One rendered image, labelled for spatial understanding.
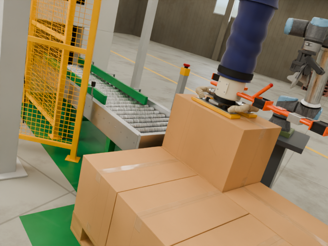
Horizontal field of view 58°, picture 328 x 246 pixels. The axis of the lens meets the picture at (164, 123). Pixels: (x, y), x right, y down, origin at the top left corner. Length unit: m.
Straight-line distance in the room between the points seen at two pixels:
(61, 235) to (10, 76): 1.11
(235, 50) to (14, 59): 1.45
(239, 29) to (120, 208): 1.19
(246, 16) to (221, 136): 0.70
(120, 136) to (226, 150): 0.88
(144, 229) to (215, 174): 0.63
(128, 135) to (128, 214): 0.85
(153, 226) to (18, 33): 1.52
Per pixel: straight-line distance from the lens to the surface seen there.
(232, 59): 1.86
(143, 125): 2.48
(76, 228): 2.05
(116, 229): 1.61
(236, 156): 1.75
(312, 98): 2.53
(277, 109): 1.78
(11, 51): 2.27
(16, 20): 2.24
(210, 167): 1.86
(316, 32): 1.72
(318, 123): 1.68
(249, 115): 1.95
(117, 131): 2.33
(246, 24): 1.85
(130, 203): 1.49
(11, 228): 2.15
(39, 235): 2.09
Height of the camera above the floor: 1.40
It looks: 19 degrees down
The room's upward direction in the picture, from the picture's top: 15 degrees clockwise
